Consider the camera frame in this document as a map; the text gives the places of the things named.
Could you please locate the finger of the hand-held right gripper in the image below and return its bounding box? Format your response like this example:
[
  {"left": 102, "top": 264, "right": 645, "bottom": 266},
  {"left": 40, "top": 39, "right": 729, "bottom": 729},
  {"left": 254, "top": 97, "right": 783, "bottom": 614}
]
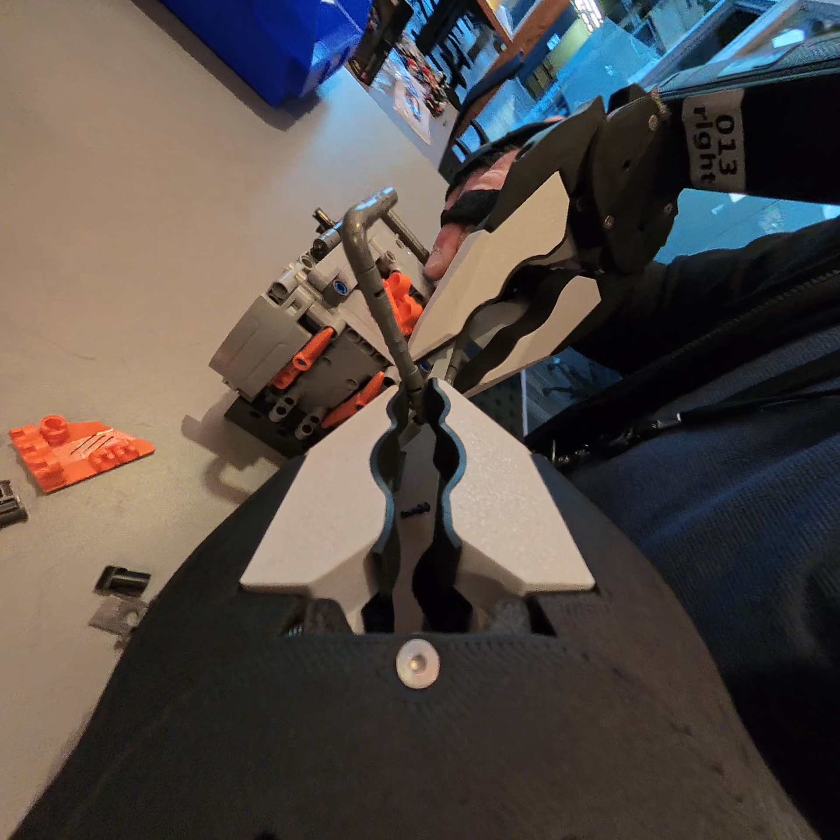
[
  {"left": 455, "top": 274, "right": 604, "bottom": 398},
  {"left": 406, "top": 172, "right": 579, "bottom": 356}
]

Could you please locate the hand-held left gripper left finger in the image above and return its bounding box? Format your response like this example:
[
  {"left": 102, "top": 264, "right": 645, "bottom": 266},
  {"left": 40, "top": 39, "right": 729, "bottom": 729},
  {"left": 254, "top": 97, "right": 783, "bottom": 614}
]
[{"left": 239, "top": 385, "right": 403, "bottom": 632}]

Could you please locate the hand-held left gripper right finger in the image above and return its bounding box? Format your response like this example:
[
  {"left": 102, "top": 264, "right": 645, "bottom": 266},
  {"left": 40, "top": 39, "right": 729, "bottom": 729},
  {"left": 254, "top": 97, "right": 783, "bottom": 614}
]
[{"left": 425, "top": 378, "right": 597, "bottom": 629}]

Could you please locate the grey bent brick tube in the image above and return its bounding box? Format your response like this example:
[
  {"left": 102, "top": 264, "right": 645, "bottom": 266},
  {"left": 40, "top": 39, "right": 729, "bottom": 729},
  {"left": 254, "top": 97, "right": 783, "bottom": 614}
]
[{"left": 343, "top": 187, "right": 431, "bottom": 424}]

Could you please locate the grey brick model orange gear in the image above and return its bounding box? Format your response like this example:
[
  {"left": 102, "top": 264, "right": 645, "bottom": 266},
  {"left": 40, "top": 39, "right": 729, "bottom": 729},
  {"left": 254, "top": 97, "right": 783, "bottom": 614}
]
[{"left": 210, "top": 206, "right": 473, "bottom": 460}]

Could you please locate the person's right forearm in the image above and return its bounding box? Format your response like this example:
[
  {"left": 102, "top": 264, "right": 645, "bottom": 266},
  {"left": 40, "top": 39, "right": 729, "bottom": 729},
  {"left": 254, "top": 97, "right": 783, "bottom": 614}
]
[{"left": 571, "top": 220, "right": 840, "bottom": 375}]

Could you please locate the grey track link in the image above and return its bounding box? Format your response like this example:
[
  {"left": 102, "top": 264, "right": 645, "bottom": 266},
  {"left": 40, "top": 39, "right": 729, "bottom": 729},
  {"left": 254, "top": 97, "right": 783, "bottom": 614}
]
[{"left": 87, "top": 596, "right": 150, "bottom": 647}]

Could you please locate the person's right hand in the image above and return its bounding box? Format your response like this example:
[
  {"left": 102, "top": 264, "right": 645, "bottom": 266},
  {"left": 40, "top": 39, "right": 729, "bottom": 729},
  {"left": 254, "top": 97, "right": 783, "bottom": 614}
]
[{"left": 423, "top": 118, "right": 565, "bottom": 281}]

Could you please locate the orange brick plate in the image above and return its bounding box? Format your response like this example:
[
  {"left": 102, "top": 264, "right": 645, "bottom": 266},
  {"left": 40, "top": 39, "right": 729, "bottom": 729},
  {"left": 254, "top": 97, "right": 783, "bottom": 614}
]
[{"left": 8, "top": 415, "right": 156, "bottom": 494}]

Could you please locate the blue plastic bin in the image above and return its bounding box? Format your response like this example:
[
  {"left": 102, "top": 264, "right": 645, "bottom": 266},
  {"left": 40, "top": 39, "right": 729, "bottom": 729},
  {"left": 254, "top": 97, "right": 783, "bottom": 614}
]
[{"left": 157, "top": 0, "right": 375, "bottom": 109}]

